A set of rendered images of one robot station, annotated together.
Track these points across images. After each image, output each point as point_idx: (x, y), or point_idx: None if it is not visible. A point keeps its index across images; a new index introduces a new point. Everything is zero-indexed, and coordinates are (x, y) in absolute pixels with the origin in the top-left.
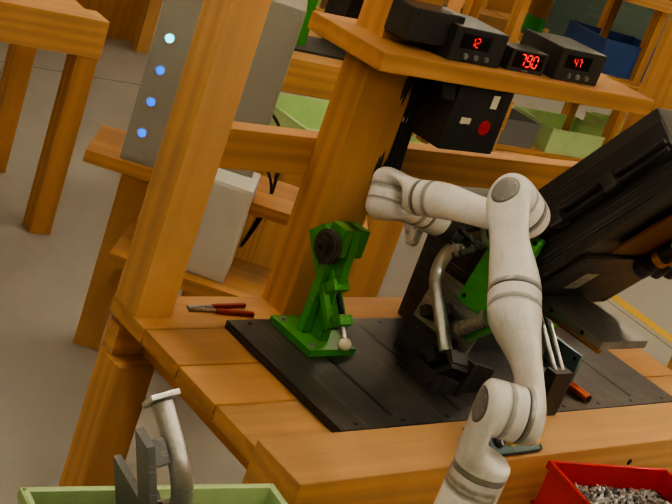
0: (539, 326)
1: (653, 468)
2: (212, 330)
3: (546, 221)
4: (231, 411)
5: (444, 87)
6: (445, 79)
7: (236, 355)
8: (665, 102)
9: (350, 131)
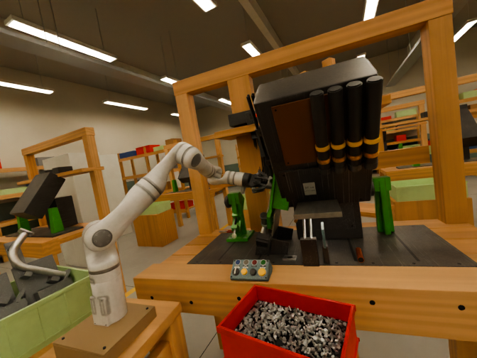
0: (130, 194)
1: (339, 302)
2: (216, 236)
3: (187, 155)
4: (172, 256)
5: (251, 135)
6: (244, 131)
7: (209, 242)
8: (436, 94)
9: (240, 163)
